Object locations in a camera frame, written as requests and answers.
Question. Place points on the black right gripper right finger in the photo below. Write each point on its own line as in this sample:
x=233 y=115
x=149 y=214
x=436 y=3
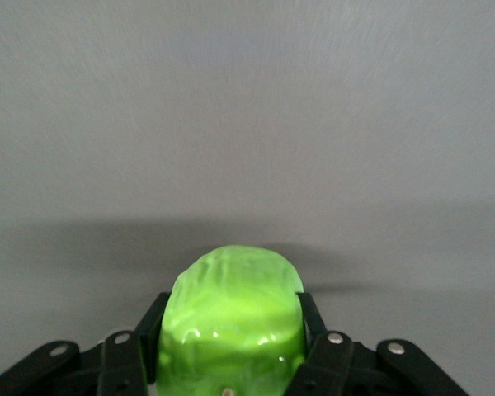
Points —
x=328 y=363

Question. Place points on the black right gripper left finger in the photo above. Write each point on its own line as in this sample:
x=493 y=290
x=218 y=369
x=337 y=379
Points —
x=121 y=363

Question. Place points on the green toy apple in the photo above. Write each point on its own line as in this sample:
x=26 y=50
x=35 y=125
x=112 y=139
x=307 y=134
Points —
x=231 y=313

